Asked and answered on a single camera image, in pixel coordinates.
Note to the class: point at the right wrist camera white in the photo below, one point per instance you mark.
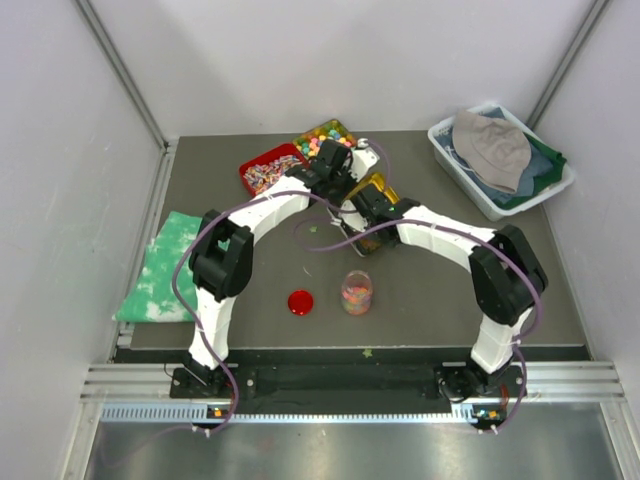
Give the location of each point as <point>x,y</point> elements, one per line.
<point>350,224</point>

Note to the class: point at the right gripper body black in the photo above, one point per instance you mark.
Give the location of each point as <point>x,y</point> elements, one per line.
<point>369,225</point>

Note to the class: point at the green garment in basket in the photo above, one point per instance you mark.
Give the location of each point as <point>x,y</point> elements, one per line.
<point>541,182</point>

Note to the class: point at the red jar lid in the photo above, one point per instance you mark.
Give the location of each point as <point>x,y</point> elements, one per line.
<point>300,302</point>

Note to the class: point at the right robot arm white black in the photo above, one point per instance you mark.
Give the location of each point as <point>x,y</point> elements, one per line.
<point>508,280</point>

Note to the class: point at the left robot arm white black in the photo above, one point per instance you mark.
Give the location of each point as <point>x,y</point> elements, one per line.
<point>220,259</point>

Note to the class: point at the beige bucket hat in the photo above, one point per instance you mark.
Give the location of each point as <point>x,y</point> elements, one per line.
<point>496,150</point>

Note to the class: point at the tin with colourful cube candies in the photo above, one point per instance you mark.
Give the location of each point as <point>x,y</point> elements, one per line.
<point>309,143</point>

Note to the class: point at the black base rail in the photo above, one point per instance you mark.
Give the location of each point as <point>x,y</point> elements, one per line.
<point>341,381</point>

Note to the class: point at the golden tin with star candies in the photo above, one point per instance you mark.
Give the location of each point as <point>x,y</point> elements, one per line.
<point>371,192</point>

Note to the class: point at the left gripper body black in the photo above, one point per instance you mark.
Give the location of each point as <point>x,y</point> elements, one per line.
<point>342,183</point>

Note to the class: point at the red tin with lollipops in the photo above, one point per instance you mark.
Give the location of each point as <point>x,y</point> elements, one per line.
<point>264,171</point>

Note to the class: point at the green white cloth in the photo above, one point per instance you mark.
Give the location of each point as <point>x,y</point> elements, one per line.
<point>152,300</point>

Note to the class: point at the white plastic basket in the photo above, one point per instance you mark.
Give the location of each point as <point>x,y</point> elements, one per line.
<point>440,136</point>

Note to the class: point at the blue-grey garment in basket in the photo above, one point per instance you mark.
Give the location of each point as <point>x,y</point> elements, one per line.
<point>539,165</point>

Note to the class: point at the clear plastic jar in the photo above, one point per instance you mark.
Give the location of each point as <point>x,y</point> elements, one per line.
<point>356,292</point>

